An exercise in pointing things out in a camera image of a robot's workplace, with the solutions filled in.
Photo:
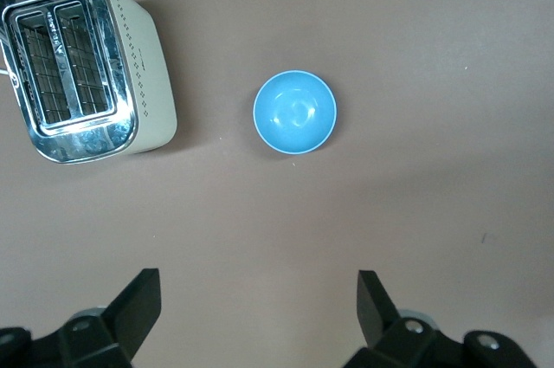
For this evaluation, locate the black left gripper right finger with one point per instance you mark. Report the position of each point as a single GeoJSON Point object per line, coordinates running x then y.
{"type": "Point", "coordinates": [389, 329]}

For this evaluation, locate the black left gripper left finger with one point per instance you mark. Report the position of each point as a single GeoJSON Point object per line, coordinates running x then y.
{"type": "Point", "coordinates": [125, 316]}

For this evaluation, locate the blue bowl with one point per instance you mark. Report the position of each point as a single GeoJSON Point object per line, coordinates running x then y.
{"type": "Point", "coordinates": [294, 112]}

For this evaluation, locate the cream and chrome toaster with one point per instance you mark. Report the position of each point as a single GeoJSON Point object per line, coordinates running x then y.
{"type": "Point", "coordinates": [84, 62]}

